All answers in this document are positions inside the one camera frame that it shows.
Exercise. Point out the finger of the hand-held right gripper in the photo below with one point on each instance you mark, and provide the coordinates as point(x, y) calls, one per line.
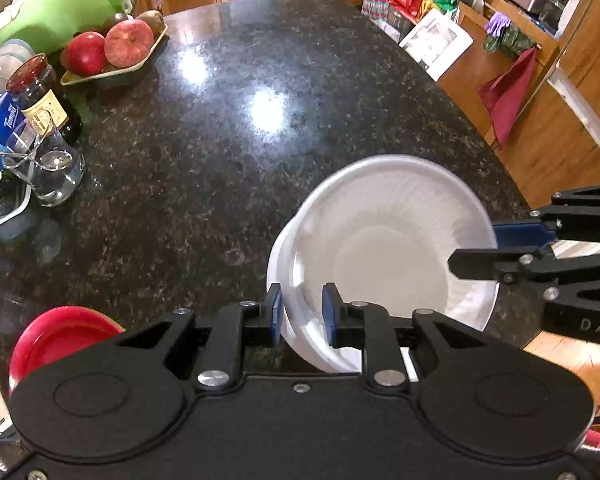
point(517, 235)
point(480, 262)

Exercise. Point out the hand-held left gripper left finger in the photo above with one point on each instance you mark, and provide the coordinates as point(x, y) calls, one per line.
point(276, 315)

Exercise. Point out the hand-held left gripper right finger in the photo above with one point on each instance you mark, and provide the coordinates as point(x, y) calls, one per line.
point(330, 315)

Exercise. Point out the pink plate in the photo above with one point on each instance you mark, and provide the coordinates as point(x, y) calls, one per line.
point(62, 335)

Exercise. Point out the wooden storage cabinet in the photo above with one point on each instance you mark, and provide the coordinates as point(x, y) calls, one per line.
point(570, 110)

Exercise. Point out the red hanging cloth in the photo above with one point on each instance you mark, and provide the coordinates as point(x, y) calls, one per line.
point(512, 95)

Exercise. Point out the green cloth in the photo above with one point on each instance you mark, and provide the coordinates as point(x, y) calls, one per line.
point(510, 42)

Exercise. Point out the white framed board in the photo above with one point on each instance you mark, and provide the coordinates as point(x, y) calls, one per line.
point(435, 42)

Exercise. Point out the purple rubber gloves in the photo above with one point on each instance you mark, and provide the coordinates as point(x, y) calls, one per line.
point(497, 22)

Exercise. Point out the clear drinking glass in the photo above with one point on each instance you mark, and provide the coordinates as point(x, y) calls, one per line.
point(55, 180)

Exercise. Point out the metal spoon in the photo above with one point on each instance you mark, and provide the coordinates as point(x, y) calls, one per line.
point(55, 160)

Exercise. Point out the beige fruit tray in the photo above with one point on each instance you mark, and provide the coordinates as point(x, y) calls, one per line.
point(145, 60)

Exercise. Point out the white plastic tray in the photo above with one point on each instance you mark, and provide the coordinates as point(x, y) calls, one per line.
point(5, 210)

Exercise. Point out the pale red apple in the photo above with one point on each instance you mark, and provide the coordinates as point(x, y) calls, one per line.
point(129, 42)

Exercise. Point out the dark sauce jar red lid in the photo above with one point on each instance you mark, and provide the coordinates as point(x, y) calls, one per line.
point(40, 105)

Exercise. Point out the brown kiwi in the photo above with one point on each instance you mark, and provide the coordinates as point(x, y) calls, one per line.
point(150, 21)
point(115, 21)

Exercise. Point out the dark red apple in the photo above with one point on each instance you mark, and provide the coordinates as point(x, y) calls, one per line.
point(82, 55)

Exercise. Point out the pale blue plate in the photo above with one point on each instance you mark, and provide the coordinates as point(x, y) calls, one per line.
point(7, 57)

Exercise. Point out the green cutting board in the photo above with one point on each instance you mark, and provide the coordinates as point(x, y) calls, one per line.
point(55, 10)

